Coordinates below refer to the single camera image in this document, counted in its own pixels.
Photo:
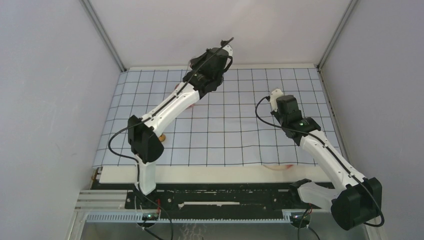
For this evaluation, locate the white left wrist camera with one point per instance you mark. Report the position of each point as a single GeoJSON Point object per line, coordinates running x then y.
{"type": "Point", "coordinates": [228, 51]}

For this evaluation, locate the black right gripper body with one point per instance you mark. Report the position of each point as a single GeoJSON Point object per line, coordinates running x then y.
{"type": "Point", "coordinates": [276, 114]}

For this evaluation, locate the white checked tablecloth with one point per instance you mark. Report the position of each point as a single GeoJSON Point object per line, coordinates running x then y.
{"type": "Point", "coordinates": [232, 126]}

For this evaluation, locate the cream pink branch plate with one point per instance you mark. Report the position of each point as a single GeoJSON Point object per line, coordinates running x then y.
{"type": "Point", "coordinates": [278, 167]}

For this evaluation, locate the pink patterned mug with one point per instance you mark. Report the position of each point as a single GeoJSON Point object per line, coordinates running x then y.
{"type": "Point", "coordinates": [190, 106]}

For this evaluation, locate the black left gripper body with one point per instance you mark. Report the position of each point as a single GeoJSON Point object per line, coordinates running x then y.
{"type": "Point", "coordinates": [196, 65]}

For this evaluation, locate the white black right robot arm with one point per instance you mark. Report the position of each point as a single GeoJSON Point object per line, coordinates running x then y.
{"type": "Point", "coordinates": [354, 198]}

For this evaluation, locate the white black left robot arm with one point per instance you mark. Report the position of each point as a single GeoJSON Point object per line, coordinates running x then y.
{"type": "Point", "coordinates": [143, 134]}

